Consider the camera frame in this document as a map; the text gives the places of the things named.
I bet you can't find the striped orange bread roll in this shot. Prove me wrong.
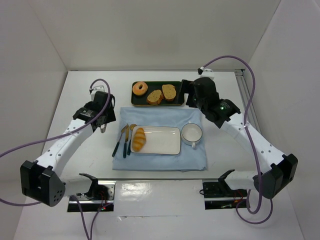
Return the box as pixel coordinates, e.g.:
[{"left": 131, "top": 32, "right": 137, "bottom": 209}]
[{"left": 131, "top": 127, "right": 146, "bottom": 152}]

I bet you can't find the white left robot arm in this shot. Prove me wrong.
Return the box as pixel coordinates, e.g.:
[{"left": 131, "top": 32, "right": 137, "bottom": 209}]
[{"left": 20, "top": 85, "right": 116, "bottom": 207}]

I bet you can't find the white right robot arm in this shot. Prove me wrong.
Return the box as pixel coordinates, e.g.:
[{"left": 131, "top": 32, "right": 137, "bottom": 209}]
[{"left": 180, "top": 77, "right": 298, "bottom": 200}]

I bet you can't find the right seeded bread slice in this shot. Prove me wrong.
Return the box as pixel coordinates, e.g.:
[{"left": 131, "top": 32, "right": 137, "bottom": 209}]
[{"left": 162, "top": 84, "right": 177, "bottom": 102}]

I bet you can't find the seeded bread slice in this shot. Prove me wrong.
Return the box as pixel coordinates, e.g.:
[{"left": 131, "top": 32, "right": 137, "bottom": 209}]
[
  {"left": 162, "top": 84, "right": 177, "bottom": 102},
  {"left": 146, "top": 89, "right": 164, "bottom": 105}
]

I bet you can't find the left seeded bread slice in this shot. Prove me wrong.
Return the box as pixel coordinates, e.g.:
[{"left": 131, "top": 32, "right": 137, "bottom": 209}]
[{"left": 146, "top": 89, "right": 164, "bottom": 105}]

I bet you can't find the orange glazed donut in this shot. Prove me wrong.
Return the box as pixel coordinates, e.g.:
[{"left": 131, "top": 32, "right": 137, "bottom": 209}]
[{"left": 132, "top": 81, "right": 148, "bottom": 96}]

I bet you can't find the dark green gold-rimmed tray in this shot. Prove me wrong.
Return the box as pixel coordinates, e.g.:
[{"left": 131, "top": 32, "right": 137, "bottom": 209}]
[{"left": 131, "top": 81, "right": 185, "bottom": 107}]

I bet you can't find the white rectangular plate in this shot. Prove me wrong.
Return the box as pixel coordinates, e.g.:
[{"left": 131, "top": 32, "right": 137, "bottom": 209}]
[{"left": 130, "top": 126, "right": 181, "bottom": 155}]

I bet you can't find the light blue cloth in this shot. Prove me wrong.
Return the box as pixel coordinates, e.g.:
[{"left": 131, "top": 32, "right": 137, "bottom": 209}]
[{"left": 112, "top": 107, "right": 207, "bottom": 172}]

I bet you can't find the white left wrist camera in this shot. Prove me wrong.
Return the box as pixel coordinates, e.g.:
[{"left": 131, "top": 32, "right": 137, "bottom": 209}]
[{"left": 89, "top": 85, "right": 105, "bottom": 99}]

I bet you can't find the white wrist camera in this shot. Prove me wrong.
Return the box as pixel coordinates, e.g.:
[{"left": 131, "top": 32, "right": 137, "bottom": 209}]
[
  {"left": 197, "top": 66, "right": 215, "bottom": 80},
  {"left": 89, "top": 85, "right": 105, "bottom": 99}
]

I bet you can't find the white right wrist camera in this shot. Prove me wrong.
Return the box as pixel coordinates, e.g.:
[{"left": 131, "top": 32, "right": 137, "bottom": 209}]
[{"left": 197, "top": 66, "right": 215, "bottom": 80}]

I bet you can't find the gold fork green handle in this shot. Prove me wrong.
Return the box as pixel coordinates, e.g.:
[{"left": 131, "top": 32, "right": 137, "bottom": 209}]
[{"left": 112, "top": 124, "right": 129, "bottom": 157}]

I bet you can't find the gold knife green handle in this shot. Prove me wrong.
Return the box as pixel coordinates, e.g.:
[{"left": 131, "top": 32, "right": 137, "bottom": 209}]
[{"left": 122, "top": 124, "right": 130, "bottom": 159}]

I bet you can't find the gold spoon green handle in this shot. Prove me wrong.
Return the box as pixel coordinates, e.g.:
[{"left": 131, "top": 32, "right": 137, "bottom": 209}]
[{"left": 127, "top": 123, "right": 136, "bottom": 156}]

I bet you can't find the white two-handled bowl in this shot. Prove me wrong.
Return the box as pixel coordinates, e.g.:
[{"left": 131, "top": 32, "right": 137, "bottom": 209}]
[{"left": 181, "top": 123, "right": 203, "bottom": 149}]

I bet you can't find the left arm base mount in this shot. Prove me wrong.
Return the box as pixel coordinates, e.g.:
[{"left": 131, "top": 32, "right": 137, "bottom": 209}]
[{"left": 64, "top": 173, "right": 116, "bottom": 213}]

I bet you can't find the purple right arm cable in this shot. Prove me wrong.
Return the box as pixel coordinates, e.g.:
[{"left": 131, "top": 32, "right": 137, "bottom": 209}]
[{"left": 203, "top": 55, "right": 273, "bottom": 224}]

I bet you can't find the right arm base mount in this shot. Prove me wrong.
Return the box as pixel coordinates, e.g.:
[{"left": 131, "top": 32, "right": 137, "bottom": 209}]
[{"left": 199, "top": 169, "right": 248, "bottom": 210}]

